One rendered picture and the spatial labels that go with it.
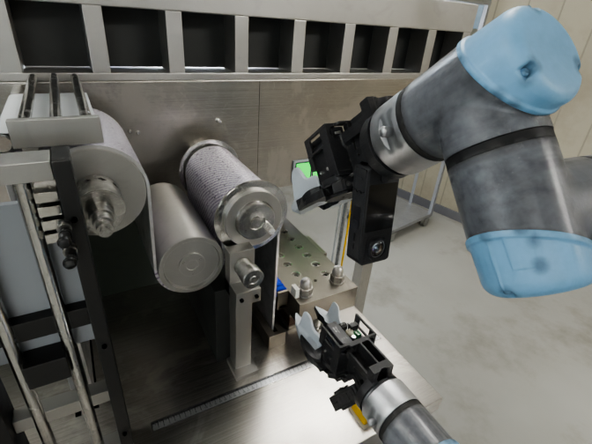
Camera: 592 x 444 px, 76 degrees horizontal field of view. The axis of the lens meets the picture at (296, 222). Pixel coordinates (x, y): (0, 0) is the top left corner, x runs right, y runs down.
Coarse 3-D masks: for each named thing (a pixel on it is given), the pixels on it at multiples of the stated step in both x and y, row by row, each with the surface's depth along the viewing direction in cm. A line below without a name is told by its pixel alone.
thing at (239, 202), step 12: (252, 192) 68; (264, 192) 69; (240, 204) 68; (276, 204) 72; (228, 216) 68; (276, 216) 73; (228, 228) 69; (276, 228) 74; (240, 240) 72; (252, 240) 73
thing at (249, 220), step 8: (248, 208) 68; (256, 208) 69; (264, 208) 70; (240, 216) 68; (248, 216) 69; (256, 216) 70; (264, 216) 70; (272, 216) 71; (240, 224) 69; (248, 224) 70; (256, 224) 70; (272, 224) 72; (240, 232) 69; (248, 232) 70; (256, 232) 71; (264, 232) 72
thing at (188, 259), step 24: (168, 192) 82; (168, 216) 73; (192, 216) 75; (168, 240) 67; (192, 240) 67; (216, 240) 72; (168, 264) 68; (192, 264) 70; (216, 264) 73; (168, 288) 69; (192, 288) 72
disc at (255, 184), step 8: (240, 184) 67; (248, 184) 68; (256, 184) 69; (264, 184) 70; (272, 184) 71; (232, 192) 67; (240, 192) 68; (272, 192) 71; (280, 192) 72; (224, 200) 67; (232, 200) 68; (280, 200) 73; (224, 208) 68; (216, 216) 68; (216, 224) 68; (280, 224) 76; (216, 232) 69; (224, 232) 70; (224, 240) 71; (232, 240) 72; (264, 240) 76
